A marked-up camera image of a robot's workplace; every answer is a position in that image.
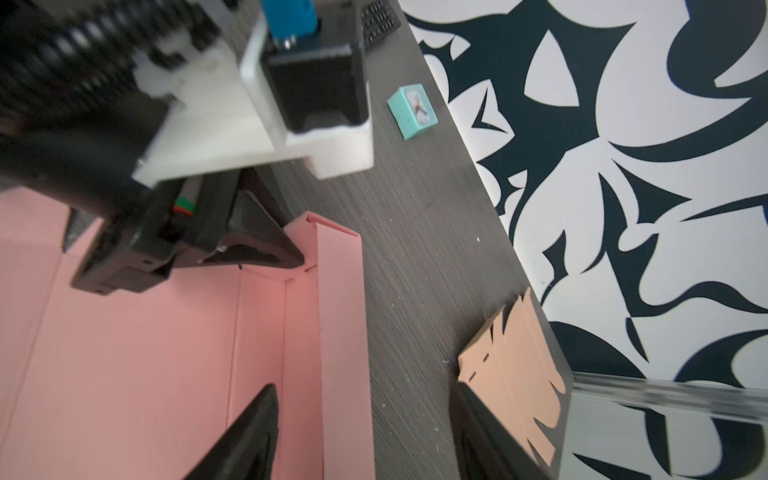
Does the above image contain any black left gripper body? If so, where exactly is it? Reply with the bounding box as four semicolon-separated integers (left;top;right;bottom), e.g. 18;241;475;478
1;93;240;295

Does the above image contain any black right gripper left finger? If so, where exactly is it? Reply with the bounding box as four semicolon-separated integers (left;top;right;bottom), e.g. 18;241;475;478
185;384;279;480

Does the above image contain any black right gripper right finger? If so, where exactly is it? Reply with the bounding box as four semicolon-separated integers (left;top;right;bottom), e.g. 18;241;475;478
449;382;549;480

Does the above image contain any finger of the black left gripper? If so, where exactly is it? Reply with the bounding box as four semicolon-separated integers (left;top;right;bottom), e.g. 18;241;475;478
173;189;304;269

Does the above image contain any pink cardboard box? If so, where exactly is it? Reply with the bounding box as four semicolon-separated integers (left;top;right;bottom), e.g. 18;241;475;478
1;189;375;479

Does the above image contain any flat orange cardboard box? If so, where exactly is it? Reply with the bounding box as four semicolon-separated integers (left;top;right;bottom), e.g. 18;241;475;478
458;289;572;478

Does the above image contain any small teal alarm clock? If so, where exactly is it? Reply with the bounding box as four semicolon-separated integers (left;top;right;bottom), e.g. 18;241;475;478
387;84;438;140

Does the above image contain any black remote control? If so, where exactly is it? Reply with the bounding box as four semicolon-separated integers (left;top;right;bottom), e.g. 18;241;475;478
360;0;401;49

